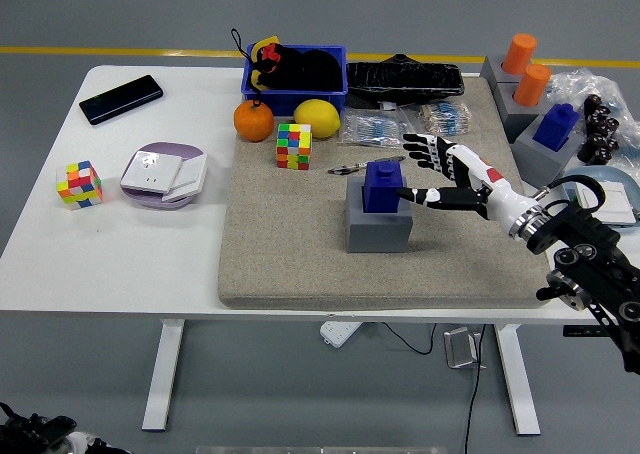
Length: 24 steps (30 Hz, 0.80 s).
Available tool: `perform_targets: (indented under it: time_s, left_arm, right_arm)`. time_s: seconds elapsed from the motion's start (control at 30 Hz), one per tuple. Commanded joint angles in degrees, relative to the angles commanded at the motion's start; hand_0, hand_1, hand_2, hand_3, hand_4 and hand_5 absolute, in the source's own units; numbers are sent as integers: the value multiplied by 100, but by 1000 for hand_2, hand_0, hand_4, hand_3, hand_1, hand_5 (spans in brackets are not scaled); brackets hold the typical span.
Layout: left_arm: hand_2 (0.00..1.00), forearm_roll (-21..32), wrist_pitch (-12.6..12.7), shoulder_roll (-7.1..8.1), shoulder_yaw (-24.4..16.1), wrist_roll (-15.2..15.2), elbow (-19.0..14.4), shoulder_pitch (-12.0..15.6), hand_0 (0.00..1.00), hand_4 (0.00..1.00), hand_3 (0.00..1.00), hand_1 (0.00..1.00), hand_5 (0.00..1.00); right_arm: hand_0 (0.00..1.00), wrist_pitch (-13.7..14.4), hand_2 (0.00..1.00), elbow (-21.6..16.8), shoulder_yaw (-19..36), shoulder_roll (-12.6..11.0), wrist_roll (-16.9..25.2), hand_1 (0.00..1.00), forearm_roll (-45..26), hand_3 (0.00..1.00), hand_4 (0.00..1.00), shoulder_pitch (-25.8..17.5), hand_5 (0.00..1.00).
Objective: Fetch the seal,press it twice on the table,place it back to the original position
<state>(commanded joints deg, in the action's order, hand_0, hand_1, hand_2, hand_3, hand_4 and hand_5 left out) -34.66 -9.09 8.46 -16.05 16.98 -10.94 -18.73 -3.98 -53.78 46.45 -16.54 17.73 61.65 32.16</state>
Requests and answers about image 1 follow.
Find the white wall socket panel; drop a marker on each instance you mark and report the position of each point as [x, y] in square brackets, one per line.
[151, 174]

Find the purple plate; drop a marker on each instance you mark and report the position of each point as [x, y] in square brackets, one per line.
[166, 149]

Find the grey-brown mat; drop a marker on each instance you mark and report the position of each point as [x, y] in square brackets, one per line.
[300, 254]

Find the white power strip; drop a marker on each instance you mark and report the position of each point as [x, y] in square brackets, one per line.
[339, 333]

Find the scrambled twisted rubik's cube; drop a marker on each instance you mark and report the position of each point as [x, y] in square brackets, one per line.
[80, 185]

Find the blue seal stamp block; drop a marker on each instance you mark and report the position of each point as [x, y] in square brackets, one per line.
[556, 126]
[382, 189]

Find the crumpled clear plastic bag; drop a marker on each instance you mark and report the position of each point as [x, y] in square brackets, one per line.
[583, 81]

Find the white wall switch panel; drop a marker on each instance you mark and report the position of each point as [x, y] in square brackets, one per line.
[617, 204]
[191, 176]

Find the orange cylinder stamp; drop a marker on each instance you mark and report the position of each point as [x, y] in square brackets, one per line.
[519, 53]
[532, 85]

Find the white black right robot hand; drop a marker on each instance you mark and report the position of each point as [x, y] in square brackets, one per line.
[492, 189]

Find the clear bag of blue resistors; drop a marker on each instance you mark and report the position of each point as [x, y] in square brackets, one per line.
[375, 126]

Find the blue plastic bin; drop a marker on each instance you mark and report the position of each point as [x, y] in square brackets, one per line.
[296, 101]

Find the light blue plate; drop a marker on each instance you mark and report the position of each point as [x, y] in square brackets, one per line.
[612, 174]

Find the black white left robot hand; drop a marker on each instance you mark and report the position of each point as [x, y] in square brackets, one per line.
[35, 431]

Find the grey round-hole holder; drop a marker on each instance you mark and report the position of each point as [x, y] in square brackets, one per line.
[515, 119]
[493, 71]

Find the white table leg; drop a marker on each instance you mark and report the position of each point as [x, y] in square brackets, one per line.
[162, 374]
[517, 379]

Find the yellow lemon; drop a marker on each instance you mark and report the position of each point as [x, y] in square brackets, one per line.
[317, 118]

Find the dark brown knob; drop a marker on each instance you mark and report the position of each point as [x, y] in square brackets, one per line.
[598, 123]
[596, 140]
[593, 104]
[612, 125]
[610, 144]
[587, 152]
[601, 157]
[605, 112]

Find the black keyboard in plastic wrap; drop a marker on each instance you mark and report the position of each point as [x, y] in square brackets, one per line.
[406, 81]

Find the black table control panel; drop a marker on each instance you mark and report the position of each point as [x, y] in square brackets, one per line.
[580, 331]

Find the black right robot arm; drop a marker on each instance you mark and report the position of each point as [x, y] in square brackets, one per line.
[590, 244]

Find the black smartphone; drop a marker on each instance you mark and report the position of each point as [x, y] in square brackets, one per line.
[121, 99]

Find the orange fruit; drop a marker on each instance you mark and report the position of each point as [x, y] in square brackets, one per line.
[253, 121]

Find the grey square seal holder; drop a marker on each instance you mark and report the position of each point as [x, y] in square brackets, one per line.
[377, 231]
[540, 159]

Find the yellow red toy piece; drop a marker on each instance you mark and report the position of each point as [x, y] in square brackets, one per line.
[261, 49]

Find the small white connector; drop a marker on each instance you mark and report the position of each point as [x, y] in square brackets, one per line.
[387, 106]

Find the clear bag of mixed resistors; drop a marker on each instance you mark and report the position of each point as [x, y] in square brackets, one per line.
[446, 116]

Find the black silver pen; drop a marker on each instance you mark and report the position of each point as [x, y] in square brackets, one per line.
[345, 169]

